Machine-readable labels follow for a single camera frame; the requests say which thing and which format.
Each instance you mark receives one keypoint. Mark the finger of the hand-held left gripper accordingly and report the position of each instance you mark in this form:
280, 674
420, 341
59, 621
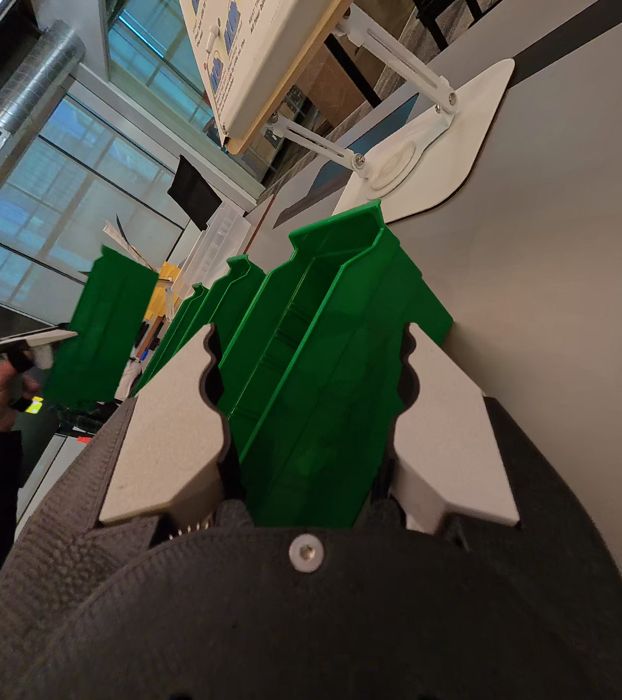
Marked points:
26, 340

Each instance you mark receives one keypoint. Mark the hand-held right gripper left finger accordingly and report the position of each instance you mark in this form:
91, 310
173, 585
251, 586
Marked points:
169, 454

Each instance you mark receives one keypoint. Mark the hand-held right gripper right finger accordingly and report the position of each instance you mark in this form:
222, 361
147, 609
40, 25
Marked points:
453, 454

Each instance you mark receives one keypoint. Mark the green plastic bin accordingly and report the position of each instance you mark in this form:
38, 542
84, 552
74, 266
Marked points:
311, 410
97, 328

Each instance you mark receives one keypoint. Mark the stack of nested green bins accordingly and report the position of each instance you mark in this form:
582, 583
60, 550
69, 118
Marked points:
234, 301

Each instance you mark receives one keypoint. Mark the yellow box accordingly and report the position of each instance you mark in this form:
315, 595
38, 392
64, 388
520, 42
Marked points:
163, 295

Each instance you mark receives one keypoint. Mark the large glass window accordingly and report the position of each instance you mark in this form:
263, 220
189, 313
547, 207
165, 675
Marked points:
97, 180

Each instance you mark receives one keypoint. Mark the clear plastic crate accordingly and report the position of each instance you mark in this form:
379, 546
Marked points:
218, 240

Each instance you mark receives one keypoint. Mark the black square panel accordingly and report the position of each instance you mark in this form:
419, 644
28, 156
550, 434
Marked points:
196, 191

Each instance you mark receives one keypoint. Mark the printed board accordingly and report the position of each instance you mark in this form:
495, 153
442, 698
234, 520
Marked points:
267, 54

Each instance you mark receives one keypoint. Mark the silver ventilation duct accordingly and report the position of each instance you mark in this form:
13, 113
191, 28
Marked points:
32, 71

